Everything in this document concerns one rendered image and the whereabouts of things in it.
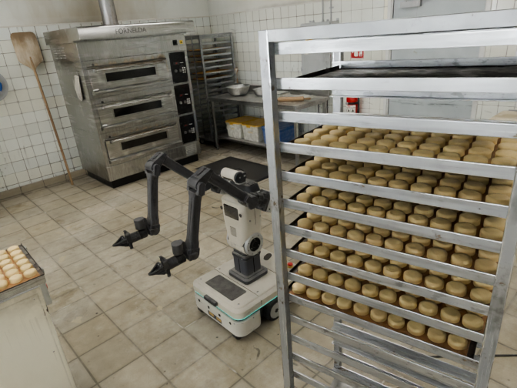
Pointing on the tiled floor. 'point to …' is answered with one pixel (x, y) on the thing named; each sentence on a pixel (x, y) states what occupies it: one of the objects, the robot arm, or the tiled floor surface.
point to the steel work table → (262, 106)
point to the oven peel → (30, 49)
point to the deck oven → (127, 95)
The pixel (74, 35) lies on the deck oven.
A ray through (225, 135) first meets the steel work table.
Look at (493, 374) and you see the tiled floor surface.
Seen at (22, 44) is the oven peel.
